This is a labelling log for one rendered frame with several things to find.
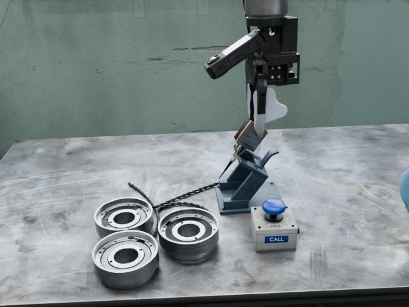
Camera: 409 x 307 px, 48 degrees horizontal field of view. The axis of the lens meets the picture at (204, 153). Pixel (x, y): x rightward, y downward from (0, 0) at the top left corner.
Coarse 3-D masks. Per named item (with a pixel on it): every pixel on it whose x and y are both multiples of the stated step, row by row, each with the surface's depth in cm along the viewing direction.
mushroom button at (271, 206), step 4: (268, 200) 79; (272, 200) 79; (276, 200) 79; (280, 200) 79; (264, 204) 78; (268, 204) 78; (272, 204) 78; (276, 204) 78; (280, 204) 78; (284, 204) 78; (264, 208) 78; (268, 208) 77; (272, 208) 77; (276, 208) 77; (280, 208) 77; (284, 208) 77; (268, 212) 77; (272, 212) 77; (276, 212) 77; (280, 212) 77; (272, 216) 79
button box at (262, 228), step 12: (252, 216) 81; (264, 216) 79; (276, 216) 79; (288, 216) 80; (252, 228) 82; (264, 228) 77; (276, 228) 77; (288, 228) 76; (264, 240) 77; (276, 240) 77; (288, 240) 77
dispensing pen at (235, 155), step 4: (248, 120) 85; (252, 120) 87; (244, 124) 86; (240, 128) 87; (244, 128) 86; (240, 132) 86; (236, 136) 87; (240, 148) 87; (244, 148) 87; (236, 152) 88; (240, 152) 88; (232, 156) 88; (236, 156) 88; (232, 160) 88; (228, 164) 89; (224, 172) 90; (220, 176) 90
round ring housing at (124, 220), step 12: (108, 204) 86; (120, 204) 88; (132, 204) 87; (144, 204) 86; (96, 216) 83; (120, 216) 85; (132, 216) 85; (96, 228) 81; (108, 228) 79; (132, 228) 79; (144, 228) 81
